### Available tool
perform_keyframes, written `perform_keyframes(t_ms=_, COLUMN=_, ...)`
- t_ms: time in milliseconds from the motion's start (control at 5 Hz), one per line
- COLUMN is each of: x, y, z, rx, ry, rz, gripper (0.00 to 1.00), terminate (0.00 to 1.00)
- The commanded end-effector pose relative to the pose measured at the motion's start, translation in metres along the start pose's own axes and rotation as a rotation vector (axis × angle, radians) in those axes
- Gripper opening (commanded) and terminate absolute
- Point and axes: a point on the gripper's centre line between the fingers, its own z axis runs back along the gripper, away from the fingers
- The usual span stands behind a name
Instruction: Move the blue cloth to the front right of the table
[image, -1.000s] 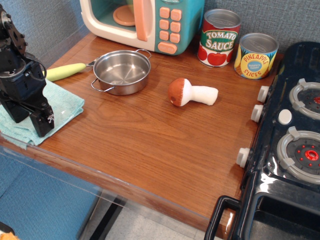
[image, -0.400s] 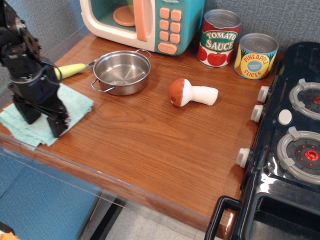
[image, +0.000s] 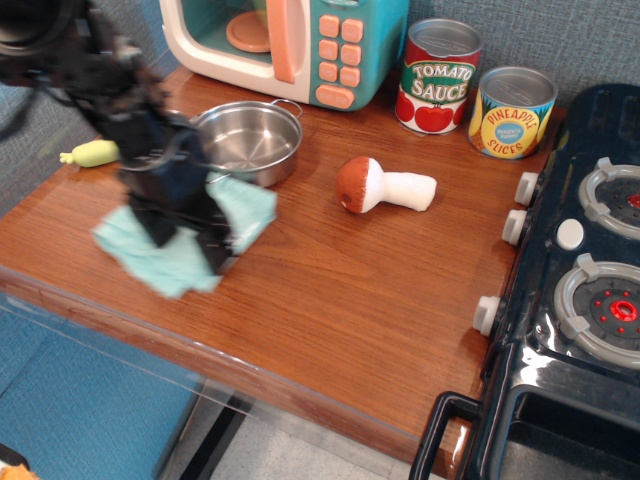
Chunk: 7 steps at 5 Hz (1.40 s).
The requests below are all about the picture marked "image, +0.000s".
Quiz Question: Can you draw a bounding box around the tomato sauce can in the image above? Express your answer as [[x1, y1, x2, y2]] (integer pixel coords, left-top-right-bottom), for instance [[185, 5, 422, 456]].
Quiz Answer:
[[395, 18, 483, 135]]

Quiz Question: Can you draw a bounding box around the light blue cloth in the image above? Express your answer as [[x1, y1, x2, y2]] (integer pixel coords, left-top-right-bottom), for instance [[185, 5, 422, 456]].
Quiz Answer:
[[92, 174, 278, 299]]

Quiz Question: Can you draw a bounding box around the toy microwave teal and cream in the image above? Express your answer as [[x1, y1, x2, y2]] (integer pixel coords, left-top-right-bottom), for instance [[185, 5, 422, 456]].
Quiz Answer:
[[160, 0, 409, 111]]

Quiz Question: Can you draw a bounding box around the black toy stove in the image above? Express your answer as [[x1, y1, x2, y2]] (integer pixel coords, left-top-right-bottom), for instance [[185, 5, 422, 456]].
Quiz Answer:
[[410, 84, 639, 479]]

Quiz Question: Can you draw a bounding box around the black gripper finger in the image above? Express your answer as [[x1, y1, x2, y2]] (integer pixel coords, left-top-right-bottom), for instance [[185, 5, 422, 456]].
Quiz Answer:
[[129, 197, 177, 247], [195, 220, 237, 275]]

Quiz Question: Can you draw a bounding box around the plush brown white mushroom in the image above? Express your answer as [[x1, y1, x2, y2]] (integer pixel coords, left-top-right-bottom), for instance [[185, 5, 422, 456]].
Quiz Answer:
[[335, 156, 437, 214]]

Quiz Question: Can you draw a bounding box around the spoon with green handle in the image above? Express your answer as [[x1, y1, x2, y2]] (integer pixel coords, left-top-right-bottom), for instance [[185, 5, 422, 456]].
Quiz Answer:
[[59, 139, 119, 168]]

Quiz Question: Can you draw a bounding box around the pineapple slices can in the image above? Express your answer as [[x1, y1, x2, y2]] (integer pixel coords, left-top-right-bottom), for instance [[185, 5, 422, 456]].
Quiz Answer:
[[468, 66, 558, 160]]

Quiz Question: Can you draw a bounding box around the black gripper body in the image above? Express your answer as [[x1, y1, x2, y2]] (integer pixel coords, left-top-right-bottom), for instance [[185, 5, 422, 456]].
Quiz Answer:
[[119, 112, 225, 231]]

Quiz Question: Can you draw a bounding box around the steel pot with handles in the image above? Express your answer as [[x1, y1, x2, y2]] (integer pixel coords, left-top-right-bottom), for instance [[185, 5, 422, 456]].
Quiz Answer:
[[191, 99, 304, 187]]

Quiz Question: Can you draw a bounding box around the orange object bottom left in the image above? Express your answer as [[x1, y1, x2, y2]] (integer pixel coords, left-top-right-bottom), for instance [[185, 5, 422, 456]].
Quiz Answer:
[[0, 444, 39, 480]]

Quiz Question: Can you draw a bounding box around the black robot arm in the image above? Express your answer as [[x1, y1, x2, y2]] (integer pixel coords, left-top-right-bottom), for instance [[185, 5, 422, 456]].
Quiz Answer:
[[1, 1, 234, 275]]

